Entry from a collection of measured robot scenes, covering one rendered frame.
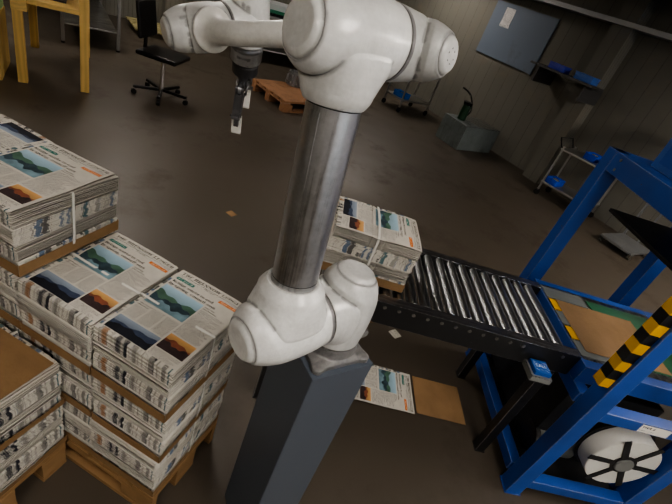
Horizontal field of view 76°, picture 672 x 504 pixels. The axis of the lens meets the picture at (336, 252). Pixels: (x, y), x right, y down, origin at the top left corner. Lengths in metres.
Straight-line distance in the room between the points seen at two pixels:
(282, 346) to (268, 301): 0.10
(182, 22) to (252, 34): 0.18
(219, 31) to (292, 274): 0.58
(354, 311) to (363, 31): 0.61
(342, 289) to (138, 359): 0.64
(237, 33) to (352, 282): 0.62
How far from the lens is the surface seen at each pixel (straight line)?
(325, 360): 1.16
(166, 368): 1.31
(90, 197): 1.60
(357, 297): 1.02
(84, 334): 1.47
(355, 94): 0.73
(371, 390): 2.54
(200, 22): 1.17
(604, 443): 2.52
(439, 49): 0.82
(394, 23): 0.76
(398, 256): 1.78
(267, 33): 1.07
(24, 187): 1.54
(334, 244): 1.75
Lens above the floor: 1.85
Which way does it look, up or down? 32 degrees down
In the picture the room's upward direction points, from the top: 21 degrees clockwise
